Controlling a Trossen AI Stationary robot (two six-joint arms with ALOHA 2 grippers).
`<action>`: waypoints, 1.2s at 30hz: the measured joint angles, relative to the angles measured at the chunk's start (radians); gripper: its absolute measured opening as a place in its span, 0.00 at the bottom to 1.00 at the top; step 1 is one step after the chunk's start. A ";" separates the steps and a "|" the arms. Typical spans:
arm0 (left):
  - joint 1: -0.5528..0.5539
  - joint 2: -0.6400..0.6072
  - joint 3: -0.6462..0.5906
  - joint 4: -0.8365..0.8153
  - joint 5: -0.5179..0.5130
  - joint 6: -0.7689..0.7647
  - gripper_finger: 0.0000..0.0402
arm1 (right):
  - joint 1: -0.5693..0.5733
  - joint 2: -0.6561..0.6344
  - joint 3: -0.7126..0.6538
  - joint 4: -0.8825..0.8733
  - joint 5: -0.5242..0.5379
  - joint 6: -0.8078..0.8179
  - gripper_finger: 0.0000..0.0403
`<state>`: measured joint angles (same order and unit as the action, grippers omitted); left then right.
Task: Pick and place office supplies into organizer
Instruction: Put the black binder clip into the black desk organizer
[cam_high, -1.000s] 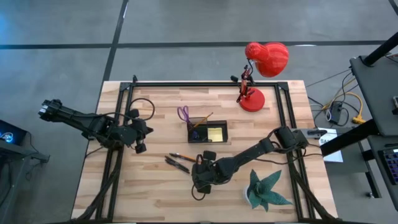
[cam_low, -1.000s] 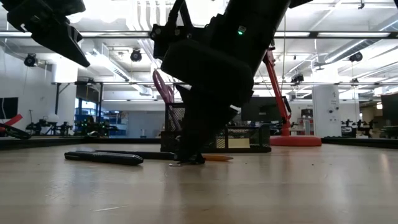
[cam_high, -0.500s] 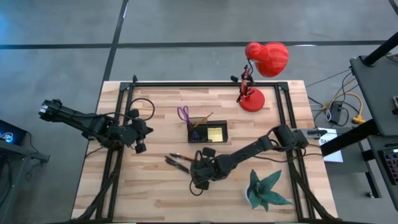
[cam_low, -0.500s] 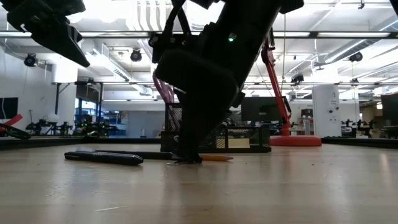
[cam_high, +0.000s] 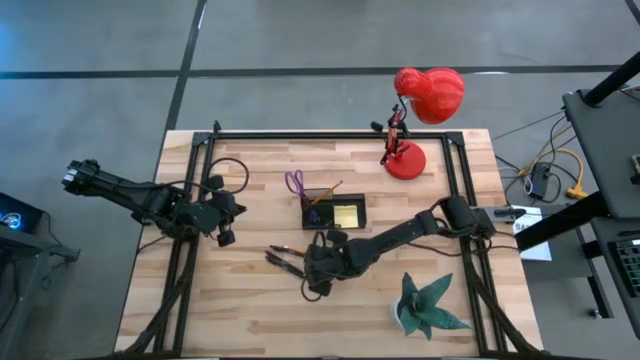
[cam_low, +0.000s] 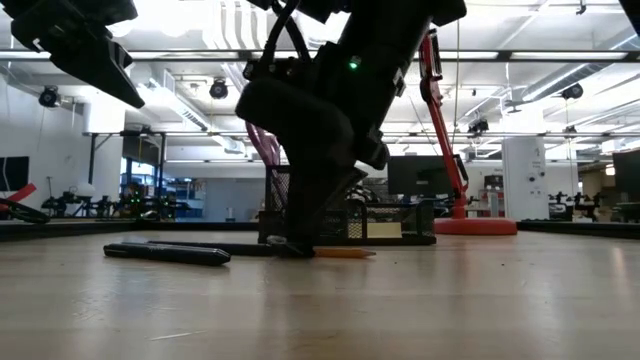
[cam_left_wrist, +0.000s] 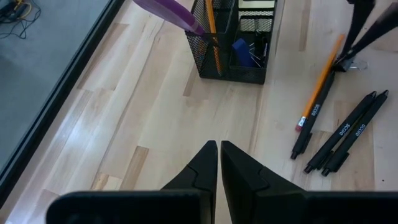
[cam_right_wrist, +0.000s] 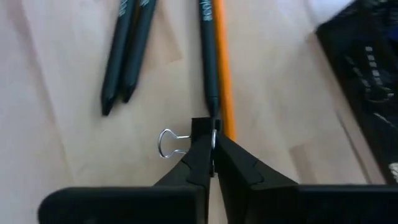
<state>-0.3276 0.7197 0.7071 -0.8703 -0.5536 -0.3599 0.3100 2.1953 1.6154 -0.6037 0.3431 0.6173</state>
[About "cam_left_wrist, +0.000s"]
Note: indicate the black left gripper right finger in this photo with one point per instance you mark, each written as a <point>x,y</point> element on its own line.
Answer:
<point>242,177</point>

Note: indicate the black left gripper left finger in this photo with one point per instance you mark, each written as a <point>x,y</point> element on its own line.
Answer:
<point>202,174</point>

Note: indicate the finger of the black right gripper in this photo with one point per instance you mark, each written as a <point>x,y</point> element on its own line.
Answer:
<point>359,21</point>
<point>381,26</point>

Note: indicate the small black eraser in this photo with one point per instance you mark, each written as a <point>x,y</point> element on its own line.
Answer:
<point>351,64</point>

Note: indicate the orange pencil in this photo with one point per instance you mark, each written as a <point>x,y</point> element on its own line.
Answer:
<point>214,31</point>
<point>320,84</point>

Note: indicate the black pen white print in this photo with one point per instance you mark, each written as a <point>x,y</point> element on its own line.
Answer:
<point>340,132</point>
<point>356,135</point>
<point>314,121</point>

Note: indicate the black binder clip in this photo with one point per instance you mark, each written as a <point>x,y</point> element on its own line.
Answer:
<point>259,54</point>

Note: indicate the blue eraser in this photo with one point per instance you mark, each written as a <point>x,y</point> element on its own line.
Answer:
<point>242,53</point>

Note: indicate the black mesh desk organizer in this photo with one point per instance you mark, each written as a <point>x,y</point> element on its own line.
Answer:
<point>214,62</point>

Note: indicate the black aluminium table frame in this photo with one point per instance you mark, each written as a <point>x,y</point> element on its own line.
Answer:
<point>56,96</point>

